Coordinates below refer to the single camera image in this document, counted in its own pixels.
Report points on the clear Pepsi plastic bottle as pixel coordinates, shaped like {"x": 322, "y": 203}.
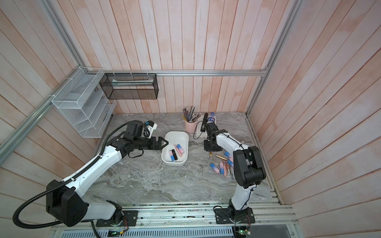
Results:
{"x": 211, "y": 118}

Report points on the pink blue lipstick silver cap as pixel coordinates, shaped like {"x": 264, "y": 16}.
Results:
{"x": 221, "y": 167}

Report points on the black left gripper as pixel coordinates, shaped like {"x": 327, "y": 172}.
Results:
{"x": 153, "y": 146}

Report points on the white wire wall shelf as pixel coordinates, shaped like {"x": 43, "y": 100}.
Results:
{"x": 83, "y": 102}

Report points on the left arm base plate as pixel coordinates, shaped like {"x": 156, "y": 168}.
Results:
{"x": 123, "y": 218}

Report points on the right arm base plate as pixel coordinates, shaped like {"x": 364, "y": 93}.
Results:
{"x": 232, "y": 216}

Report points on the black lipstick with gold band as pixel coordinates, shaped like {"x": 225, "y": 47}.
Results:
{"x": 174, "y": 155}

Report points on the pink metal pen bucket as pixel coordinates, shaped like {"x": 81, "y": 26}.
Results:
{"x": 190, "y": 126}

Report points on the gold lipstick right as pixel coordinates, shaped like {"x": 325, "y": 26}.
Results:
{"x": 222, "y": 157}

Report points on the bundle of coloured pens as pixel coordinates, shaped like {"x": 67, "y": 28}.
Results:
{"x": 189, "y": 114}

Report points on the blue pink gradient lipstick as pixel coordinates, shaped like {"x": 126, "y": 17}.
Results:
{"x": 172, "y": 156}

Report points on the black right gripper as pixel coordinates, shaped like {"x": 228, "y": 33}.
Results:
{"x": 206, "y": 147}

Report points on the white plastic storage box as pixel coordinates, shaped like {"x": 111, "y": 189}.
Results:
{"x": 176, "y": 152}

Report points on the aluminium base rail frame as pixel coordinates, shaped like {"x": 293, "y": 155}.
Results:
{"x": 266, "y": 218}

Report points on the brown lip gloss tube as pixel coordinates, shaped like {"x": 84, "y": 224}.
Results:
{"x": 227, "y": 169}

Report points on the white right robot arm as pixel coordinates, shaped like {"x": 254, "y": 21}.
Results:
{"x": 249, "y": 170}

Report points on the black mesh wall basket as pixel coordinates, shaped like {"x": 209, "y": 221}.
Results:
{"x": 130, "y": 86}

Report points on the black stapler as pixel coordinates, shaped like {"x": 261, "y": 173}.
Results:
{"x": 204, "y": 122}

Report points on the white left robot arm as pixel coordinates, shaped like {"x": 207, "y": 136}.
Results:
{"x": 65, "y": 203}

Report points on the pink clear-cap lip gloss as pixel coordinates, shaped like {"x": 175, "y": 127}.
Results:
{"x": 177, "y": 150}

